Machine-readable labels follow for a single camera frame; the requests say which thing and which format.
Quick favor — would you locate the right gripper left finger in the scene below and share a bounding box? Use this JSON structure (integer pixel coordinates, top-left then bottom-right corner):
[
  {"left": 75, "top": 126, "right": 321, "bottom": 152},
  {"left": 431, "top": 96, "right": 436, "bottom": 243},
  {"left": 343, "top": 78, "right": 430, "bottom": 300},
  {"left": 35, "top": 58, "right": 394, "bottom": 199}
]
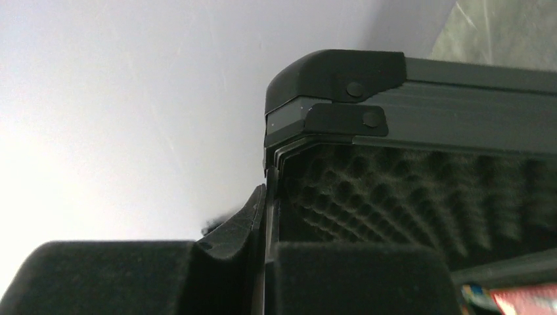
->
[{"left": 1, "top": 185, "right": 266, "bottom": 314}]

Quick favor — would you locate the black poker set case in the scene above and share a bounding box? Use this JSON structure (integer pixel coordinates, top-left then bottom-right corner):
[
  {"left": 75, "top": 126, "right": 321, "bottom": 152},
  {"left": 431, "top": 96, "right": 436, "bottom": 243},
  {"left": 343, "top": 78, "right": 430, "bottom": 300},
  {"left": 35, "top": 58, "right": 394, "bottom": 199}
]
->
[{"left": 262, "top": 49, "right": 557, "bottom": 288}]

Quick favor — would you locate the red card deck in case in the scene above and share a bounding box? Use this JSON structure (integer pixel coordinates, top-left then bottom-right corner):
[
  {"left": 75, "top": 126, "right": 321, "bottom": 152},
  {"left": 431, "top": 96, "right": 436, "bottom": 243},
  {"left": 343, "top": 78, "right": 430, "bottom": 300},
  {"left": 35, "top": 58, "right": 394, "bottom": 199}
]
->
[{"left": 490, "top": 283, "right": 556, "bottom": 315}]

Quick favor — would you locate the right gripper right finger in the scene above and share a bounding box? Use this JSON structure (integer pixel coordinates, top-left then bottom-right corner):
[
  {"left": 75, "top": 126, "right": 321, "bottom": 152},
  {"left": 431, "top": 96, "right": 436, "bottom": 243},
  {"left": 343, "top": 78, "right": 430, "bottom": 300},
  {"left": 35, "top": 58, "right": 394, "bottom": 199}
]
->
[{"left": 265, "top": 242, "right": 461, "bottom": 314}]

